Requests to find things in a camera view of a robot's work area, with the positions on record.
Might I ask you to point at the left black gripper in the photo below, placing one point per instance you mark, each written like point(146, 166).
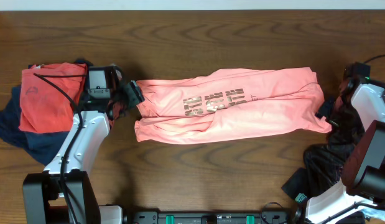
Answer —
point(134, 95)

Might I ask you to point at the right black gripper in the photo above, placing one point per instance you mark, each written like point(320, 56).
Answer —
point(323, 111)

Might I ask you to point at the pink printed t-shirt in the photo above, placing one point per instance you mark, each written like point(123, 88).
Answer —
point(230, 104)

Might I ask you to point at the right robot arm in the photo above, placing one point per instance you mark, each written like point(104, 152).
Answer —
point(353, 166)

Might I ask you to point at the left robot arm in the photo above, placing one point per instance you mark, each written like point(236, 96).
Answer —
point(62, 193)

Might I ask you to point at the black patterned garment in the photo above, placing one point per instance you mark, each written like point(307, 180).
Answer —
point(324, 162)

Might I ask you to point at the folded orange red shirt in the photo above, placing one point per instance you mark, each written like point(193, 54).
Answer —
point(43, 108)

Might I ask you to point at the folded navy blue garment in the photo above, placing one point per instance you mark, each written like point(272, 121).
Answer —
point(42, 147)

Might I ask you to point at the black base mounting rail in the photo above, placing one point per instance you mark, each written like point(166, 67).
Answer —
point(276, 216)

